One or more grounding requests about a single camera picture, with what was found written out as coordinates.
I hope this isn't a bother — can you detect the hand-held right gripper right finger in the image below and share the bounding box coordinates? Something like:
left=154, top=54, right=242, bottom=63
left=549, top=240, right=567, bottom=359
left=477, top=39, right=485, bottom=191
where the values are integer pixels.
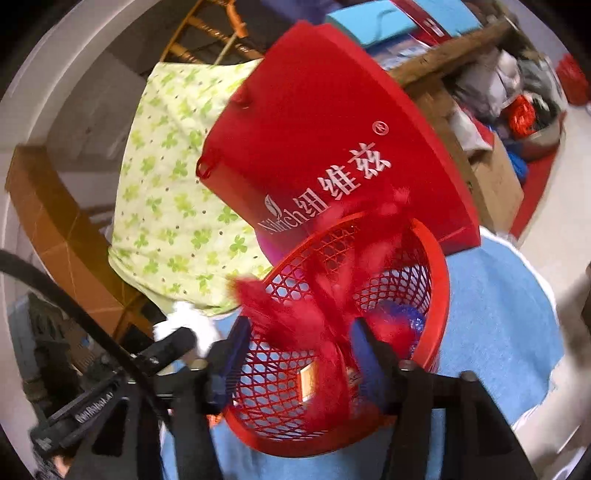
left=348, top=318, right=539, bottom=480

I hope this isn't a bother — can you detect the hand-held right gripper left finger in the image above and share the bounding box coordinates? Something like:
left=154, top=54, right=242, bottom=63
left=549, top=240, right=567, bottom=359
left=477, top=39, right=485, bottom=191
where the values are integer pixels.
left=92, top=316, right=253, bottom=480

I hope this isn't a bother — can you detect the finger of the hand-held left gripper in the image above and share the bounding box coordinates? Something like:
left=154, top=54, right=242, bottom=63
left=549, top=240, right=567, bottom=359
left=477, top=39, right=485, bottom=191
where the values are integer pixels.
left=134, top=327, right=199, bottom=370

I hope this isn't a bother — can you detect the white tissue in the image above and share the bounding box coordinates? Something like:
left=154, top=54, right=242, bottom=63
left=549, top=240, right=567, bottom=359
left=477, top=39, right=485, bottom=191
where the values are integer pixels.
left=152, top=301, right=221, bottom=358

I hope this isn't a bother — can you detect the blue printed pack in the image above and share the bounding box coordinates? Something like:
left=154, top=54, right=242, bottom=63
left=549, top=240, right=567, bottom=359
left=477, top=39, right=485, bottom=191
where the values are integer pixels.
left=369, top=302, right=426, bottom=343

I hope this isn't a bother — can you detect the red plastic bag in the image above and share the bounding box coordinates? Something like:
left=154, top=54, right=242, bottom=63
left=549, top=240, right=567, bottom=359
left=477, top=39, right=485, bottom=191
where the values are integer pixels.
left=231, top=258, right=370, bottom=430

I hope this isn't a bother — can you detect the red mesh basket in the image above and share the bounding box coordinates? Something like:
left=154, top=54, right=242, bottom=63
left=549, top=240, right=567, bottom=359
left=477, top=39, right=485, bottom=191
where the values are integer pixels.
left=222, top=210, right=451, bottom=459

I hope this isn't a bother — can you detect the small orange white box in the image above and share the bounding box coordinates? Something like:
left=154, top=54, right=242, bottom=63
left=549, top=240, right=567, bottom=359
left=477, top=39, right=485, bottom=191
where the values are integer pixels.
left=298, top=364, right=320, bottom=403

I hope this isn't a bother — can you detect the pink pillow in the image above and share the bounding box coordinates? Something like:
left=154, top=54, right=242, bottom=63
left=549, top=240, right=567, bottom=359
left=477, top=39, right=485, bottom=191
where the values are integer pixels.
left=256, top=231, right=305, bottom=283

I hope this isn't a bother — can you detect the green clover blanket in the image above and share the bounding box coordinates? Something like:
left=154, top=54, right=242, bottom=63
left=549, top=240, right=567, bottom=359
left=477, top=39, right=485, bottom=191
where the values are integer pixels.
left=108, top=60, right=274, bottom=317

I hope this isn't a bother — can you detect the blue blanket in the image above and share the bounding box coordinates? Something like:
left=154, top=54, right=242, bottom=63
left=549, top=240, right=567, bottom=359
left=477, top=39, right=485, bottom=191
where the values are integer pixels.
left=157, top=231, right=567, bottom=480

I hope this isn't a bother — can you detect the orange wooden cabinet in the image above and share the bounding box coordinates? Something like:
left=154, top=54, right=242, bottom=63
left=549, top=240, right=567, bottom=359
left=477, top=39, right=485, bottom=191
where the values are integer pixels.
left=4, top=145, right=158, bottom=340

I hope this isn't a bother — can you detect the cardboard box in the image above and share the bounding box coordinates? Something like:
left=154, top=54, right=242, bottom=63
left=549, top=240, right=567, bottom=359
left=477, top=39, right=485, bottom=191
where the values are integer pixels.
left=416, top=88, right=525, bottom=234

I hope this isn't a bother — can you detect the red printed carrier bag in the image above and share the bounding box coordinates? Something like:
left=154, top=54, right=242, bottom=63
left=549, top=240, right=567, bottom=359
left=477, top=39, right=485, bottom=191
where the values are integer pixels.
left=196, top=21, right=482, bottom=257

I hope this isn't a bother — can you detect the red floor mat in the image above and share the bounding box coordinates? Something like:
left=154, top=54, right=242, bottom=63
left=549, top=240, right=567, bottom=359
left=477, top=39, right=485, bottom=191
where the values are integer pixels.
left=510, top=152, right=560, bottom=239

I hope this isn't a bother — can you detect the metal basin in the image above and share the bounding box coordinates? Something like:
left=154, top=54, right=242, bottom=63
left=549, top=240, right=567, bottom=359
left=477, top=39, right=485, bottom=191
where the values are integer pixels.
left=522, top=115, right=567, bottom=160

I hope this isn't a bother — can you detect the red net bag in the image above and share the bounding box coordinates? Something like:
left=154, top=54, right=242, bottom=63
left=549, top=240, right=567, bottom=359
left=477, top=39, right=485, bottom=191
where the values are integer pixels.
left=503, top=95, right=539, bottom=139

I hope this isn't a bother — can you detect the grey plastic bag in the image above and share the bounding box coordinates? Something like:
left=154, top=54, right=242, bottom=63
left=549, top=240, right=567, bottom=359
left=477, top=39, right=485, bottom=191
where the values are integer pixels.
left=455, top=48, right=523, bottom=121

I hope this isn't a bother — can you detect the brown wooden plank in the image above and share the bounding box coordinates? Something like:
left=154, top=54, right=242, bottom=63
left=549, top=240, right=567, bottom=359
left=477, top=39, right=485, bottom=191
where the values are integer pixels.
left=388, top=21, right=516, bottom=86

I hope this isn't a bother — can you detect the rattan chair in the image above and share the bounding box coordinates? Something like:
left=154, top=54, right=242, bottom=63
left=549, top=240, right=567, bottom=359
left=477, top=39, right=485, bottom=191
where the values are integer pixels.
left=159, top=0, right=269, bottom=66

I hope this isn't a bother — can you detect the light blue box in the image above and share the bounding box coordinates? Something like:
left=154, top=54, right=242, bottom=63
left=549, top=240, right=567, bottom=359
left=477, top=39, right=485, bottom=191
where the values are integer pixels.
left=325, top=0, right=417, bottom=47

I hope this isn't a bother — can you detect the red plastic sack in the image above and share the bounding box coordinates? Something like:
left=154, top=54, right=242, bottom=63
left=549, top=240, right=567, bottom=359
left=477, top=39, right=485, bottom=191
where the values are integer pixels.
left=556, top=53, right=590, bottom=105

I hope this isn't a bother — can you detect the black cable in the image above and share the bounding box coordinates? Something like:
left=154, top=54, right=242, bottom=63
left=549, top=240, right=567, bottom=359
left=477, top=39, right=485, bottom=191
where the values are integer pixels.
left=0, top=249, right=177, bottom=435

